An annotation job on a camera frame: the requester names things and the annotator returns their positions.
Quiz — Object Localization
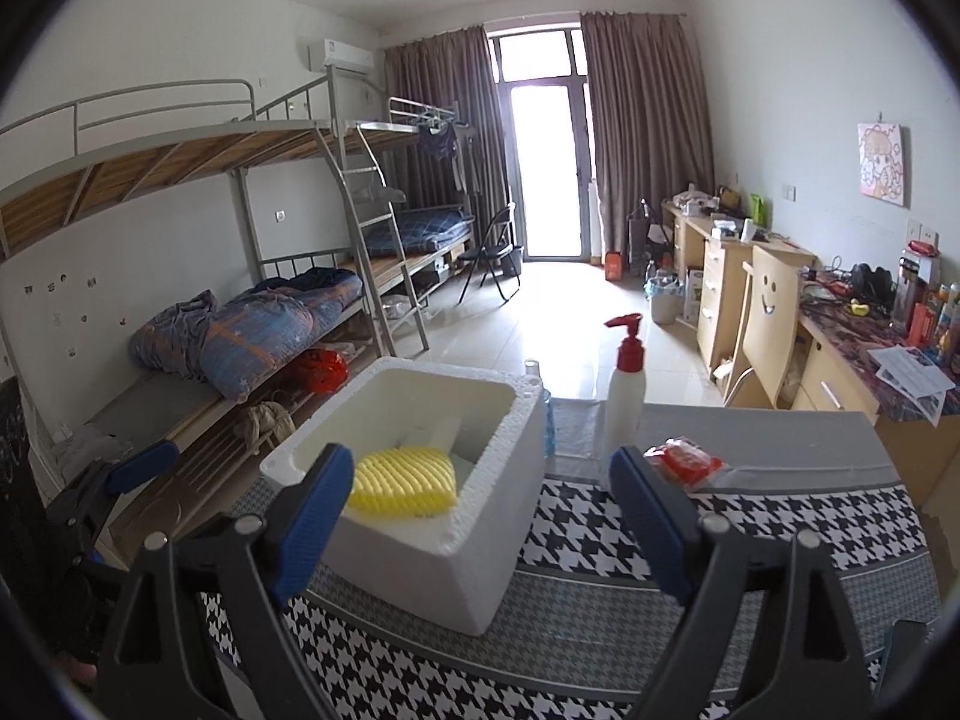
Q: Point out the black folding chair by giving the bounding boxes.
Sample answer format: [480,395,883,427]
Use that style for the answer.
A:
[456,202,522,306]

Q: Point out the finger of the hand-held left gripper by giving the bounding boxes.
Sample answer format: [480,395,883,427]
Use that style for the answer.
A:
[45,439,181,548]

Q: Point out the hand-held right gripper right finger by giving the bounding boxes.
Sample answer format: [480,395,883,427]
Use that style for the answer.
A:
[609,446,875,720]

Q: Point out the light wooden desk patterned top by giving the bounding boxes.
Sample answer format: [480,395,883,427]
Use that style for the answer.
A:
[780,270,960,511]

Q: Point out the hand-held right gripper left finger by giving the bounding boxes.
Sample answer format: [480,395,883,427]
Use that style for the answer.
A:
[94,444,355,720]

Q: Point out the brown curtain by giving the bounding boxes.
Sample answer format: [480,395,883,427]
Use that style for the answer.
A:
[382,25,515,256]
[581,10,713,256]

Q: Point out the red plastic bag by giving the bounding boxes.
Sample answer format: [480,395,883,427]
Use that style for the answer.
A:
[292,349,350,395]

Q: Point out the blue plaid mattress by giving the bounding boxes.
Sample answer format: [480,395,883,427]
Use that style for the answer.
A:
[364,205,476,256]

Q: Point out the wooden chair smiley face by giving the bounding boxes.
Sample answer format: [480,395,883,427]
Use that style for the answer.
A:
[724,244,803,406]

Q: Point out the white pump bottle red cap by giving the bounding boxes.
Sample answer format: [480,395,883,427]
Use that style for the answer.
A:
[600,313,647,488]

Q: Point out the white trash bin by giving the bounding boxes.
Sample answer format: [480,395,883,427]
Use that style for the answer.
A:
[646,277,685,325]

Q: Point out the white air conditioner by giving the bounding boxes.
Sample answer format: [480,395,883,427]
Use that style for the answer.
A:
[307,37,374,76]

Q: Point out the glass balcony door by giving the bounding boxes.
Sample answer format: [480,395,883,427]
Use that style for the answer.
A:
[487,30,593,263]

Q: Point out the printed papers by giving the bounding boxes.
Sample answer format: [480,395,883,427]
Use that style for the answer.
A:
[868,345,953,421]

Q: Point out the blue plaid quilt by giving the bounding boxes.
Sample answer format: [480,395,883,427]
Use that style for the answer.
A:
[127,268,365,402]

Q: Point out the houndstooth tablecloth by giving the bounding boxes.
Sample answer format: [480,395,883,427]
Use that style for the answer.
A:
[180,397,946,720]

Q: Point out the grey metal bunk bed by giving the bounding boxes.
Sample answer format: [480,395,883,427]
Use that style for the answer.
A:
[0,77,432,533]
[345,96,481,301]

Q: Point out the beige cloth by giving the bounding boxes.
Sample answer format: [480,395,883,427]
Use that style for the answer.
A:
[234,401,297,451]

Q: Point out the silver thermos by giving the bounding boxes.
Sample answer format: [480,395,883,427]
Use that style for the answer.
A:
[892,255,922,323]

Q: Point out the yellow sponge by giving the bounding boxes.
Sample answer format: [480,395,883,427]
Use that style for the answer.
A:
[346,446,460,517]

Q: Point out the light wooden desk with drawers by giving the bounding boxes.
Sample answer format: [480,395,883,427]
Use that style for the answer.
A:
[660,199,818,372]

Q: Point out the red plastic packet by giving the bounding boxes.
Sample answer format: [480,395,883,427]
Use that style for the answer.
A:
[643,436,727,494]

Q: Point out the white foam box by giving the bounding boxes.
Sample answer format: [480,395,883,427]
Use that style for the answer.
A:
[259,358,547,637]

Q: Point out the wall poster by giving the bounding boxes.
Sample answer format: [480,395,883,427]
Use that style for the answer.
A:
[856,120,908,207]

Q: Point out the grey bed mattress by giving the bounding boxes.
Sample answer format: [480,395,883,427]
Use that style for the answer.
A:
[86,375,218,436]

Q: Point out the dark hanging clothes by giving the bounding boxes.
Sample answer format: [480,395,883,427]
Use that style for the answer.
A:
[418,124,458,162]

